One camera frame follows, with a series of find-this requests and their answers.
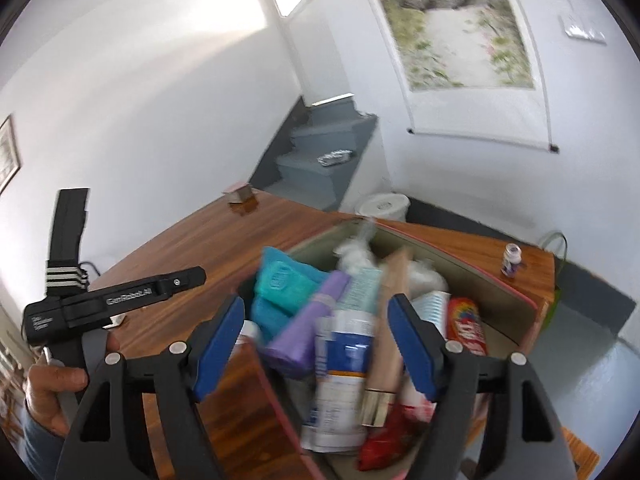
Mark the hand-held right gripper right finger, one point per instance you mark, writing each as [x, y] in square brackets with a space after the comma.
[412, 345]

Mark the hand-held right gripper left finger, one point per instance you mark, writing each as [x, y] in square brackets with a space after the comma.
[217, 350]

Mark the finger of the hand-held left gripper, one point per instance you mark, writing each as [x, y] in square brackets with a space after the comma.
[187, 278]

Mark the beige tube with gold cap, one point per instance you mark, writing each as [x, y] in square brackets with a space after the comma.
[385, 335]

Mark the cream white tube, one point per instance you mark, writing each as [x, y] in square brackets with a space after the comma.
[249, 332]

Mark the white tissue packet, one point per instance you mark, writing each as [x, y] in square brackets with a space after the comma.
[432, 307]

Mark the light teal printed packet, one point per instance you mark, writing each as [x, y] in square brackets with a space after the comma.
[360, 287]

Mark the white and blue tube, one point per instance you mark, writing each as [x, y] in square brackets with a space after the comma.
[340, 375]

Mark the purple bag roll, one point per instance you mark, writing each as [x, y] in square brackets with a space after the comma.
[305, 335]

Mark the red snack packet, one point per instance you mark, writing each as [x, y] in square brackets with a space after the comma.
[390, 440]

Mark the pink storage box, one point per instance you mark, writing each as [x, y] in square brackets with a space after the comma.
[505, 300]

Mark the person's left forearm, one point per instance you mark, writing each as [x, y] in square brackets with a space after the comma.
[40, 450]

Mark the wooden desktop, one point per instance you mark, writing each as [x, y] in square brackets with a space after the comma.
[200, 240]

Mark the person's left hand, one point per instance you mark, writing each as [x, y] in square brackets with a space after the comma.
[50, 380]

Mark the small foil wrapper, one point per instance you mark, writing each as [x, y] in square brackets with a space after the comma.
[117, 321]

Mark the red rainbow print packet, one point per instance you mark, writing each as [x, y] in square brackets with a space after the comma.
[465, 325]

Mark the teal towel packet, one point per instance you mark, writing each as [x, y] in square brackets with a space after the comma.
[270, 317]
[280, 275]

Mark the white plastic bag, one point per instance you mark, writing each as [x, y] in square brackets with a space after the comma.
[355, 255]
[425, 272]

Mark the small purple bottle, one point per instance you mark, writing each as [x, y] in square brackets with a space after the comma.
[511, 260]

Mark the white plastic bucket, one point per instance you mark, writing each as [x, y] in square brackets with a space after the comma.
[382, 206]

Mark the green plastic bag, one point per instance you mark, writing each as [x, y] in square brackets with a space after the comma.
[552, 307]

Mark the grey staircase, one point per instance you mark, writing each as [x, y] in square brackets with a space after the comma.
[310, 170]

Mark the metal ashtray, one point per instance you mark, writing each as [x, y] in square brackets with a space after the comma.
[335, 156]

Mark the wooden stool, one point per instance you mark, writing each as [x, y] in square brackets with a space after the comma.
[580, 452]

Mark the framed wall picture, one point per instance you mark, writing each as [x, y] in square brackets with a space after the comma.
[7, 155]

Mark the landscape wall scroll painting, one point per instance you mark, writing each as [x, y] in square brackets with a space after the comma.
[450, 35]

